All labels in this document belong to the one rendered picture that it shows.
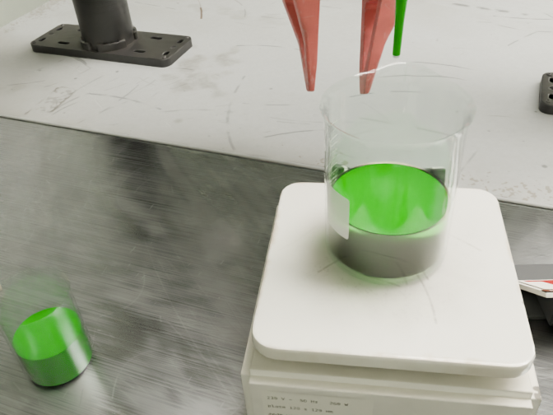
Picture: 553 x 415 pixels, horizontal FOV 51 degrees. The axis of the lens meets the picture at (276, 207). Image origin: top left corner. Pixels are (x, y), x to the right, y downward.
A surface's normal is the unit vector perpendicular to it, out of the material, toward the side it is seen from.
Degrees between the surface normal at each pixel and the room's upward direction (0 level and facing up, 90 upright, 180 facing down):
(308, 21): 82
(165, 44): 0
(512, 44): 0
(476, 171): 0
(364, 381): 90
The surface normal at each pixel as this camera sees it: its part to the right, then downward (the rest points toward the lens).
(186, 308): -0.06, -0.77
